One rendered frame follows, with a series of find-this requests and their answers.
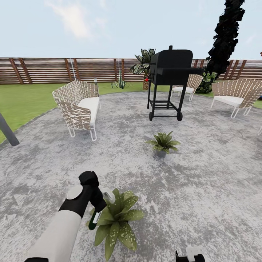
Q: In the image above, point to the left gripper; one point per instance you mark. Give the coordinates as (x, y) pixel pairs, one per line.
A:
(98, 202)

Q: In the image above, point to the tree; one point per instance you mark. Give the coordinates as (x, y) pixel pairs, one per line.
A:
(226, 34)

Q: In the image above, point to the bush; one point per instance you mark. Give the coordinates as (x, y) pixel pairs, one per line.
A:
(208, 79)
(121, 84)
(140, 67)

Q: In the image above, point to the charcoal grill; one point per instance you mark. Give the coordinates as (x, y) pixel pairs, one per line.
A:
(171, 67)

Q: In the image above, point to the insectifuge atomizer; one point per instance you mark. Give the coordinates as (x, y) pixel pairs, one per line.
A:
(94, 219)

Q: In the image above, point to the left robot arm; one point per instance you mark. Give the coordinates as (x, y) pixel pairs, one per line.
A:
(57, 241)

